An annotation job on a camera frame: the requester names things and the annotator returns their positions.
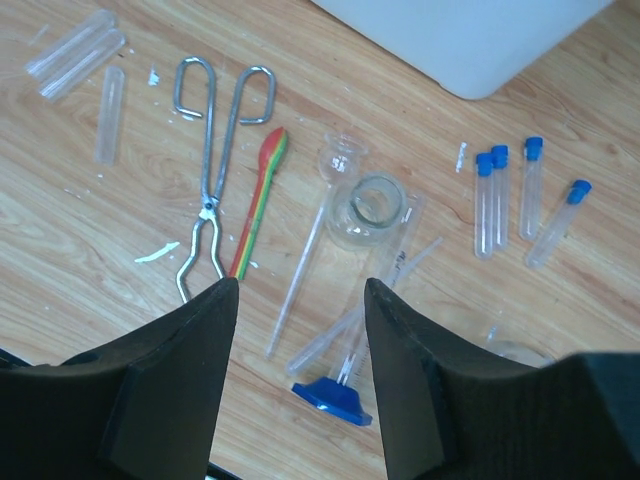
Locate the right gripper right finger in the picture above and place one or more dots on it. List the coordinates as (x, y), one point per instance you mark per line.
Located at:
(449, 409)

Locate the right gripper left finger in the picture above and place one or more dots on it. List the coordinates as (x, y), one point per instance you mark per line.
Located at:
(143, 406)

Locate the glass petri dish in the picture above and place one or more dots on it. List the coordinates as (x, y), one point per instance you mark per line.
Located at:
(516, 351)

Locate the graduated cylinder blue base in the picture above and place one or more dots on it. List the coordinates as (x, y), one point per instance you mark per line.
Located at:
(336, 393)

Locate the clear plastic pipette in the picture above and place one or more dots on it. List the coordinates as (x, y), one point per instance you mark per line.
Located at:
(321, 342)

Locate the small glass beaker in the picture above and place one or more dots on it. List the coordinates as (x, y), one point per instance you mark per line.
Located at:
(365, 211)

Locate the blue capped test tube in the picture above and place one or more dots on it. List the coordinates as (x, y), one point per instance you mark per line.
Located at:
(484, 218)
(531, 188)
(501, 189)
(558, 225)

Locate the red yellow green spatula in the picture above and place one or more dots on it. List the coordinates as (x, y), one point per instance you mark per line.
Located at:
(270, 155)

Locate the white plastic bin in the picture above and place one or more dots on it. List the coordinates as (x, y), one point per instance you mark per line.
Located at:
(471, 48)

